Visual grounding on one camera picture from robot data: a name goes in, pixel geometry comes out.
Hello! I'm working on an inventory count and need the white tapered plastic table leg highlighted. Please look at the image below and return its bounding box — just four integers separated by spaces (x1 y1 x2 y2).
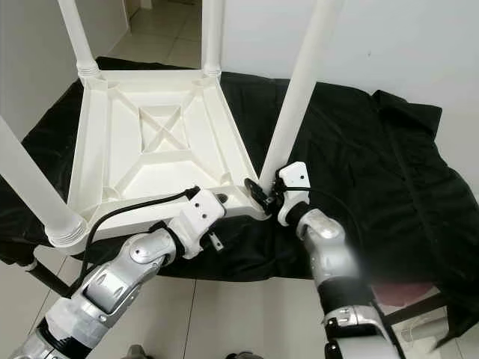
201 0 225 76
56 0 100 79
258 0 345 186
0 116 88 248

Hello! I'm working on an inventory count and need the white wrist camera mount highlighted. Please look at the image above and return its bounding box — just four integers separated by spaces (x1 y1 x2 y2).
171 187 227 259
275 161 311 227

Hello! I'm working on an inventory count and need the black metal rod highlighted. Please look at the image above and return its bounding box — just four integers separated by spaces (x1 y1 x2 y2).
26 258 72 296
378 295 450 326

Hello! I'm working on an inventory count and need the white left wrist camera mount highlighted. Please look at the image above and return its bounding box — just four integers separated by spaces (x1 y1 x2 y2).
171 187 227 259

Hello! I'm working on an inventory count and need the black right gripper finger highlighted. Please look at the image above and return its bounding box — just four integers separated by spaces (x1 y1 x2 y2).
243 178 271 211

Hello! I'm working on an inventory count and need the black cloth table cover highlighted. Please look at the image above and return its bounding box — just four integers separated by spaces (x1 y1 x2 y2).
0 57 479 341

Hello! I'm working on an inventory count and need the white round stand base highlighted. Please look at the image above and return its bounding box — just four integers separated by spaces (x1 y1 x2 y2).
397 314 479 359

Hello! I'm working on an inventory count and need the white door frame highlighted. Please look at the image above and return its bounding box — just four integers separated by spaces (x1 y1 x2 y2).
123 0 154 16

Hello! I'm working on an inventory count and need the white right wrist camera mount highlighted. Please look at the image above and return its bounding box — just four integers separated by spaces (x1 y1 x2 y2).
275 161 311 227

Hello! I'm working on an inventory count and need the white plastic children table top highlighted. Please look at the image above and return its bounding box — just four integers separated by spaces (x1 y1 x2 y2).
64 69 270 248

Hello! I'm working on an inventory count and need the pink cloth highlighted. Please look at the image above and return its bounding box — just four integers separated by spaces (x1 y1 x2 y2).
374 283 435 304

